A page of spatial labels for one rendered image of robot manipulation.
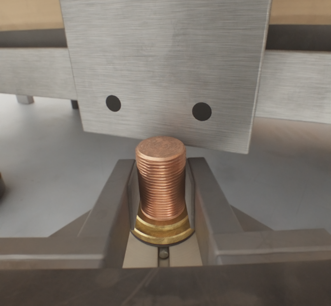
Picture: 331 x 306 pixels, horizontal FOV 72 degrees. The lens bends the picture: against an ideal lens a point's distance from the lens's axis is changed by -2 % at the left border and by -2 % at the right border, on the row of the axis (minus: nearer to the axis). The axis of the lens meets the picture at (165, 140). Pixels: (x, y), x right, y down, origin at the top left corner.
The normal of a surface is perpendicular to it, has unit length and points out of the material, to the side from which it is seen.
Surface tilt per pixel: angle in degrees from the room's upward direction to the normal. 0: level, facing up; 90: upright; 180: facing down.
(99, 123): 90
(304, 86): 90
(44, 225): 180
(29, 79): 90
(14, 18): 90
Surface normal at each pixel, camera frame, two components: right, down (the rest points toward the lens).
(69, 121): -0.02, -0.89
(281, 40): -0.32, 0.43
